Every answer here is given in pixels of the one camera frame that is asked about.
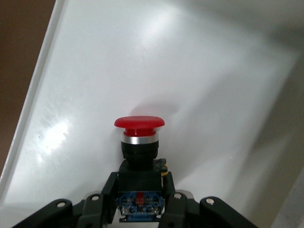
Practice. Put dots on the red mushroom push button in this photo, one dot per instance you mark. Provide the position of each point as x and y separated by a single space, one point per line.
139 122

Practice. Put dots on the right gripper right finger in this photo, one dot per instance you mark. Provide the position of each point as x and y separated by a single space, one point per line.
185 213

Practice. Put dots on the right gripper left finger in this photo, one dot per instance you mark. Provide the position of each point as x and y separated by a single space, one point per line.
95 211

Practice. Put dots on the white plastic drawer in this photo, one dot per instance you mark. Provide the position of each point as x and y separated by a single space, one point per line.
166 59

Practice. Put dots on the brown table mat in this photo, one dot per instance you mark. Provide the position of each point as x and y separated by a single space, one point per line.
14 47

